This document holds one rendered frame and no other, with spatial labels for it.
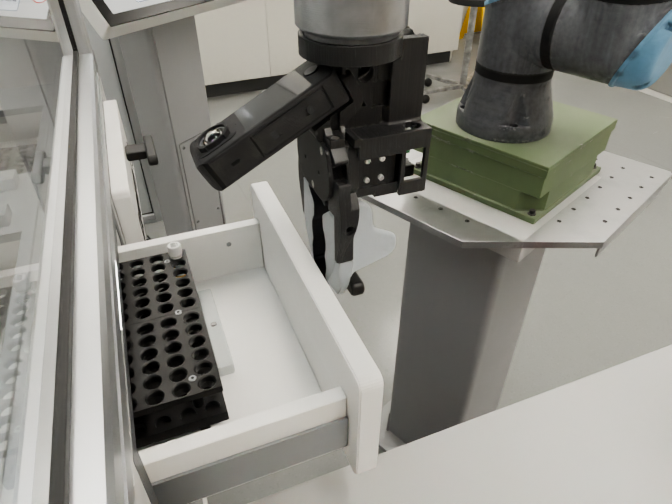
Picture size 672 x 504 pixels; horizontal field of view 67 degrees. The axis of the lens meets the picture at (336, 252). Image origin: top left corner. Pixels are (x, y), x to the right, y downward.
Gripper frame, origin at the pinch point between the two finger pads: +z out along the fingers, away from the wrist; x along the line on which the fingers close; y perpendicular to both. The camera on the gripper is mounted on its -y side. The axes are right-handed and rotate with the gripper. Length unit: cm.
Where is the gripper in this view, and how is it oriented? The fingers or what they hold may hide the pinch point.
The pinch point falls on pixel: (324, 271)
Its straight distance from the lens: 45.6
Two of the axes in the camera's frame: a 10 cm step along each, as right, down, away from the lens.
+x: -3.7, -5.6, 7.4
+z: 0.0, 8.0, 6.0
